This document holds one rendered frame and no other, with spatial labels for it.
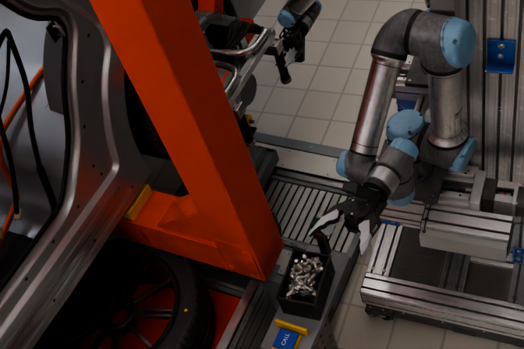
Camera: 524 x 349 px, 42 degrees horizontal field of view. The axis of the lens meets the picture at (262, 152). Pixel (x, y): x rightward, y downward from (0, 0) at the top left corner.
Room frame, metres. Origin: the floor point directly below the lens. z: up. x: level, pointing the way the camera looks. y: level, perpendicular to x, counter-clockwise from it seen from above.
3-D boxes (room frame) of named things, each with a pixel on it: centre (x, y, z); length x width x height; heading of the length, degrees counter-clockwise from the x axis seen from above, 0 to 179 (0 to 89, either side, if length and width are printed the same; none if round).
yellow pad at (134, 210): (1.76, 0.54, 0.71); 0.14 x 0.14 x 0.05; 50
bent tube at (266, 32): (2.05, -0.06, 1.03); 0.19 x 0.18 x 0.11; 50
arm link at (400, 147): (1.08, -0.32, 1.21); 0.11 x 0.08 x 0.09; 129
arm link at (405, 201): (1.09, -0.30, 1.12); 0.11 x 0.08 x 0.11; 40
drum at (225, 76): (2.00, 0.04, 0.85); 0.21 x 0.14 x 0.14; 50
